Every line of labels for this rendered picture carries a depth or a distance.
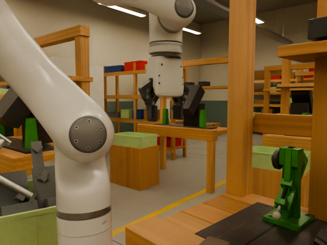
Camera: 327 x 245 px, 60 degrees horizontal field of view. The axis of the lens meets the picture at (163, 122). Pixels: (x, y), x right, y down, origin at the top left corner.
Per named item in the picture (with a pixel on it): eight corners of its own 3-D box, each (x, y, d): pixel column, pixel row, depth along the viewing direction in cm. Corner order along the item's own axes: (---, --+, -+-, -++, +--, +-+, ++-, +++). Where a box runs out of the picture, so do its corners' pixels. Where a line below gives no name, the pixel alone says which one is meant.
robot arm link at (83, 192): (57, 223, 57) (53, 104, 56) (55, 199, 74) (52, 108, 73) (116, 215, 61) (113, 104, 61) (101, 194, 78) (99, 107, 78)
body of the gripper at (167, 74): (169, 56, 78) (169, 96, 79) (140, 52, 71) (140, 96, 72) (190, 53, 73) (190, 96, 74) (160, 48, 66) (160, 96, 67)
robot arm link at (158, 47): (167, 48, 78) (167, 59, 78) (142, 44, 72) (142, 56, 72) (190, 44, 72) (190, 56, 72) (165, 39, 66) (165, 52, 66)
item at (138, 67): (172, 160, 612) (172, 54, 592) (100, 148, 771) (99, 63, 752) (187, 156, 653) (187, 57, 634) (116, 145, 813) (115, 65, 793)
